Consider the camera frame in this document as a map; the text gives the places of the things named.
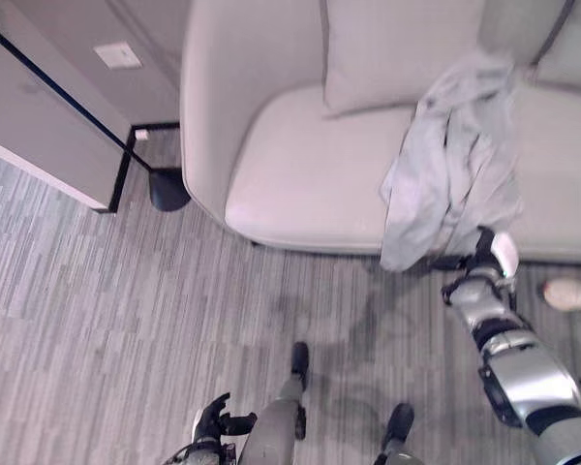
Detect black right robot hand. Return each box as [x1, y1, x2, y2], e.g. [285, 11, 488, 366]
[434, 227, 521, 281]

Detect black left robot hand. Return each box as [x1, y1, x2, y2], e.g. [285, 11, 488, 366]
[194, 391, 259, 444]

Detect light grey garment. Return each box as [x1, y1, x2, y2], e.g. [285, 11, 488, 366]
[379, 49, 525, 272]

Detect cream upholstered sofa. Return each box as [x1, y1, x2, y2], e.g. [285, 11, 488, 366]
[179, 0, 581, 267]

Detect person's foot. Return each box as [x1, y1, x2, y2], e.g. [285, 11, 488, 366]
[542, 278, 581, 315]

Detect silver right robot leg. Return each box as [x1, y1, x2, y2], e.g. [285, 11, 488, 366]
[373, 402, 426, 465]

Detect grey-piped cream cushion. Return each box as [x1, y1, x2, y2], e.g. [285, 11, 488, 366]
[479, 0, 581, 91]

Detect cream square cushion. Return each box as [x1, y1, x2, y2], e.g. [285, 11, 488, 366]
[321, 0, 485, 119]

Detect black round lamp base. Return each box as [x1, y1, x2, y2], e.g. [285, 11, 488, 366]
[147, 167, 191, 213]

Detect white wall socket plate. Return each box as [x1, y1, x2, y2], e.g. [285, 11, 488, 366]
[93, 41, 142, 70]

